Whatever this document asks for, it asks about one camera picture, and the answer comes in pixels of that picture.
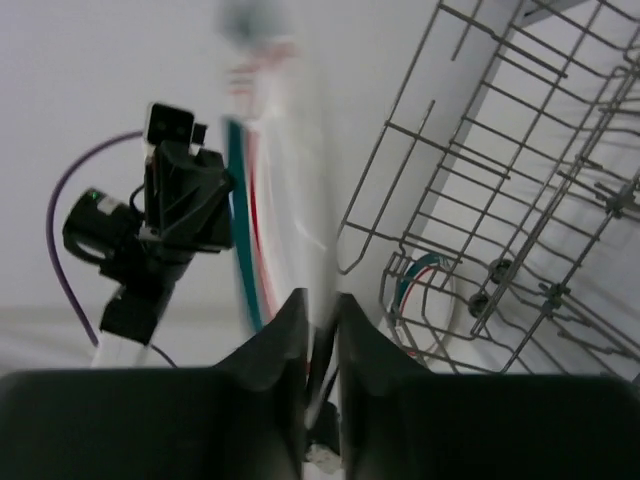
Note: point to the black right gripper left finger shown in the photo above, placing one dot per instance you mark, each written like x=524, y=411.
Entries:
x=242, y=418

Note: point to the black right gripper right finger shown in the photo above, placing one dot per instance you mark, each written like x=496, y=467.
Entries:
x=400, y=420

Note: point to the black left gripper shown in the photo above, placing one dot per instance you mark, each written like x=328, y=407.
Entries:
x=186, y=196

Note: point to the white plate green red rim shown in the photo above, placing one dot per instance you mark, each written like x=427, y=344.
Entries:
x=279, y=147

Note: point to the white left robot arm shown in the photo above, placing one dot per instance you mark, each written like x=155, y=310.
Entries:
x=107, y=233

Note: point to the grey wire dish rack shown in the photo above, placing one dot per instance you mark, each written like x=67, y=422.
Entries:
x=512, y=148

